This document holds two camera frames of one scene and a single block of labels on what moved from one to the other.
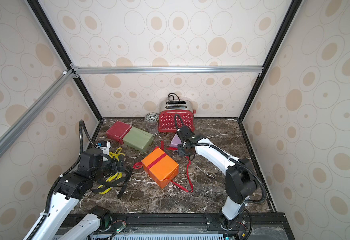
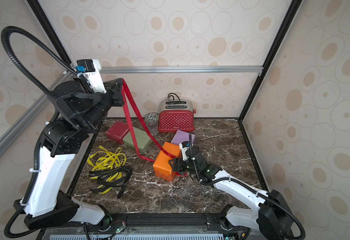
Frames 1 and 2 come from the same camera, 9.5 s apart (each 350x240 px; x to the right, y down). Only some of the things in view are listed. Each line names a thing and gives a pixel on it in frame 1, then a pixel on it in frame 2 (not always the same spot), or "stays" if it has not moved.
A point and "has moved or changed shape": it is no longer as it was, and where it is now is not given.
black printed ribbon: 122,182 stays
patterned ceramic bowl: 151,118 stays
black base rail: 255,221 stays
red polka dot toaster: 175,114 stays
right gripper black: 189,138 → 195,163
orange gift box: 164,171 has moved or changed shape
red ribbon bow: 157,155 → 125,87
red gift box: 118,131 stays
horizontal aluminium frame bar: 168,69 stays
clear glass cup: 152,128 stays
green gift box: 138,139 stays
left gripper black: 116,165 → 116,89
